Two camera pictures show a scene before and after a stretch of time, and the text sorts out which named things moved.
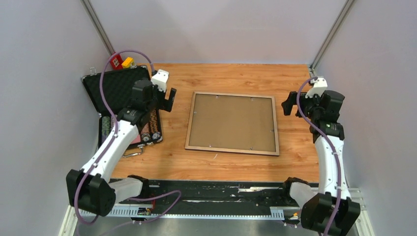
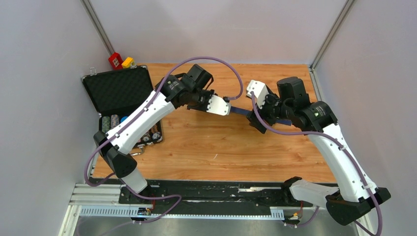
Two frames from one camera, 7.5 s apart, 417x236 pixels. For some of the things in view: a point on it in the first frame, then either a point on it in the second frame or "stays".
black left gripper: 167,105 to 208,94
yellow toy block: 127,62 stays
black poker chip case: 118,87 stays
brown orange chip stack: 153,123 stays
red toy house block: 116,62 stays
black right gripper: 287,105 to 254,121
